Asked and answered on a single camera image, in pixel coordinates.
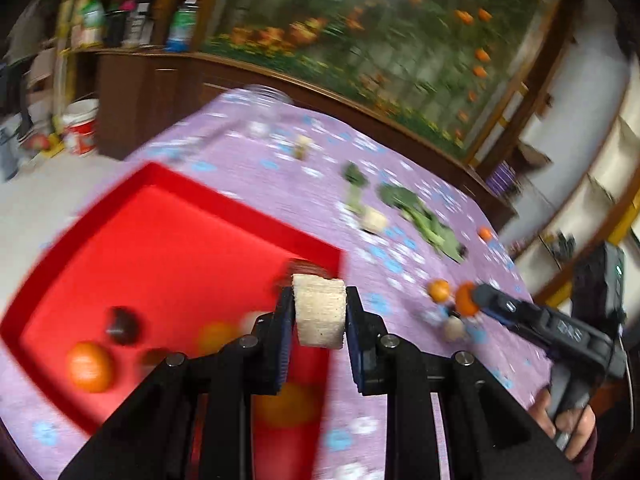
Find large banana chunk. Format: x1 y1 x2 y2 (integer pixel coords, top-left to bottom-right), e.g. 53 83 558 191
292 274 347 350

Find purple spray cans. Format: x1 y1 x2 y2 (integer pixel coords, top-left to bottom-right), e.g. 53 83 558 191
486 160 515 196

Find water bottle blue label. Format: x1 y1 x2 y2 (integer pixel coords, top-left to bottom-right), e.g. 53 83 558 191
165 0 198 53

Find banana chunk far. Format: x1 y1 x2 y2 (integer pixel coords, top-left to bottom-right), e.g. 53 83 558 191
360 206 388 235

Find dark plum centre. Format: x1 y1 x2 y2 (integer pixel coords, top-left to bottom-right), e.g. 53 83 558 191
446 304 461 318

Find orange tangerine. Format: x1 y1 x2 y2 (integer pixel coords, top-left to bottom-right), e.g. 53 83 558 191
255 382 316 428
426 280 451 304
454 282 480 318

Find white red bucket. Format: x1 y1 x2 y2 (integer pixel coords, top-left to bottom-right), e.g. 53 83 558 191
62 99 99 156

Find small banana piece far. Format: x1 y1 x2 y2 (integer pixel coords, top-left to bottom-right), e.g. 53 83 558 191
293 134 314 160

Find orange in tray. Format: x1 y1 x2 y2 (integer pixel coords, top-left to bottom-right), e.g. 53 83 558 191
67 341 115 393

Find small green leaf vegetable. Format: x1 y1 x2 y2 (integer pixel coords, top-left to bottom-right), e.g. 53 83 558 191
342 162 369 216

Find small banana chunk centre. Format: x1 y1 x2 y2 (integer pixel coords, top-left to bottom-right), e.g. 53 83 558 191
442 316 466 341

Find person's right hand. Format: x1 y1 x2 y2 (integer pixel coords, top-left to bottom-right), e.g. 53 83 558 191
527 388 596 460

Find flower aquarium display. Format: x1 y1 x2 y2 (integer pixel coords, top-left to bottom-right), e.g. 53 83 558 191
203 0 556 158

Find red tray box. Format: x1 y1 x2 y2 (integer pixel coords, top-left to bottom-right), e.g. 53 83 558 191
1 162 342 479

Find small orange far right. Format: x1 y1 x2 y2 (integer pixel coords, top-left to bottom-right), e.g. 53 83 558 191
477 226 494 242

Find large green leaf vegetable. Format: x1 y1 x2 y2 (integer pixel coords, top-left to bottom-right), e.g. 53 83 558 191
376 183 468 263

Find red date in tray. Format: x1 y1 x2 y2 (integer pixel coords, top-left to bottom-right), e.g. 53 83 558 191
286 259 333 280

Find purple floral tablecloth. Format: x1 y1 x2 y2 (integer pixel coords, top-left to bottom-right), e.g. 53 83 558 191
1 90 549 479

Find dark plum near gripper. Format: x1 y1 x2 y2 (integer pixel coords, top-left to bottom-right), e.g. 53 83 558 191
105 307 141 346

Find clear plastic cup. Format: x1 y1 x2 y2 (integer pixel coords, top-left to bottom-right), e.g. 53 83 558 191
246 84 293 139

